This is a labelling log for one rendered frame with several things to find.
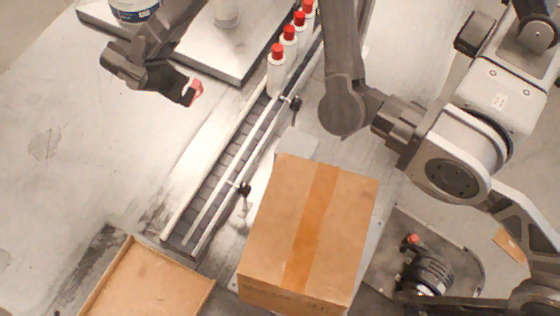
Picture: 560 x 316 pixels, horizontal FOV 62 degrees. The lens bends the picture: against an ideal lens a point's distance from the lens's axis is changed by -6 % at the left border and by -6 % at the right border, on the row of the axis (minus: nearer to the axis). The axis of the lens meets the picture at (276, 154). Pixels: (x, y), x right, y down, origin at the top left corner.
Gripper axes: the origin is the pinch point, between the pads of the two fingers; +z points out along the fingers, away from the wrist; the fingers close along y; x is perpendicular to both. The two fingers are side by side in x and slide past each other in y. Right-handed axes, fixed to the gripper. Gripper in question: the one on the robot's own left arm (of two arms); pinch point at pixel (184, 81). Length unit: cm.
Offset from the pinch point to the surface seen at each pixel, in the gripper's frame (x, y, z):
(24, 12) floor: 39, 183, 116
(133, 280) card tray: 53, -9, 1
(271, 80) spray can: -6.5, -7.4, 32.4
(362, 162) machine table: 2, -40, 43
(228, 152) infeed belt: 16.2, -8.4, 24.9
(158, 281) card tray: 50, -15, 4
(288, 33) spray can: -20.7, -6.7, 29.0
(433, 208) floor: 19, -71, 137
